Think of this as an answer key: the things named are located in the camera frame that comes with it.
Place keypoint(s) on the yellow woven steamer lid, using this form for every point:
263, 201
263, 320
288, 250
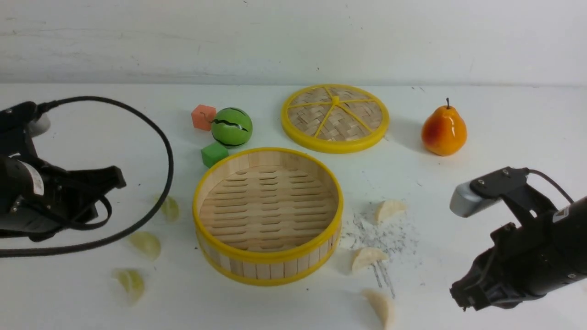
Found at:
334, 118

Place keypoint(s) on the green foam cube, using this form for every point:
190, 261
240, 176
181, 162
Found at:
213, 153

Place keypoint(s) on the yellow bamboo steamer tray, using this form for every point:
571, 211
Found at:
268, 216

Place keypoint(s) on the orange foam cube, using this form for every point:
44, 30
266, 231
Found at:
202, 117

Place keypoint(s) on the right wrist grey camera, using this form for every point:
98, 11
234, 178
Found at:
465, 202

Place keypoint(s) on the green toy watermelon ball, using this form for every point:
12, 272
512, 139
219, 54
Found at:
232, 127

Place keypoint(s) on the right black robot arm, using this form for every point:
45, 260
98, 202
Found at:
571, 216

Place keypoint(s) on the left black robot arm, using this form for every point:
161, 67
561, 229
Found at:
18, 126

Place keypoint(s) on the white dumpling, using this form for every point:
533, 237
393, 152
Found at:
388, 208
365, 257
383, 306

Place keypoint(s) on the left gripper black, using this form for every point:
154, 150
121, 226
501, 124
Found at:
38, 200

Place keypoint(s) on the orange toy pear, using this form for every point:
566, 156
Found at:
444, 132

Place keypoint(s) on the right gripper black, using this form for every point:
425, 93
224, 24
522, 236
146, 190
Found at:
524, 264

